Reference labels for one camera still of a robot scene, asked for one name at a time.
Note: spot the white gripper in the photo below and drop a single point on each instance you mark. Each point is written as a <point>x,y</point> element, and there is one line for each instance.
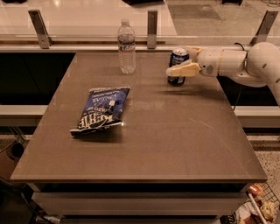
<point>209,62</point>

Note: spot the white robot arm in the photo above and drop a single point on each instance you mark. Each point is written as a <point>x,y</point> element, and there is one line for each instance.
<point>257,67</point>

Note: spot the clear plastic water bottle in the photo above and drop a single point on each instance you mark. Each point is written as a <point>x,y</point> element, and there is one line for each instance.
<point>127,47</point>

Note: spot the brown table with drawers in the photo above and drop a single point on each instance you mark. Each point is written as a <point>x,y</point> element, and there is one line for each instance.
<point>178,150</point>

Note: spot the blue kettle chips bag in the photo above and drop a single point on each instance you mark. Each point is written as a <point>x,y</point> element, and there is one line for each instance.
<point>103,109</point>

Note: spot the middle metal railing bracket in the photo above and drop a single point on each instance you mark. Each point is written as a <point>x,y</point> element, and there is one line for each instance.
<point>152,27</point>

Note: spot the metal railing bracket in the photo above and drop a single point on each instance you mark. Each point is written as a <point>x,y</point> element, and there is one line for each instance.
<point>152,27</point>
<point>40,29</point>
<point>264,27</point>

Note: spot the right metal railing bracket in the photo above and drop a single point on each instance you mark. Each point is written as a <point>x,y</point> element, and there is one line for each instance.
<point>264,27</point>

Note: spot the left metal railing bracket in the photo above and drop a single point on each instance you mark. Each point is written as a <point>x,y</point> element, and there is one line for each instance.
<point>40,29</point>

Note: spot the wire basket with snacks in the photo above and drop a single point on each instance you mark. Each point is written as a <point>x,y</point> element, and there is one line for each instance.
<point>261,207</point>

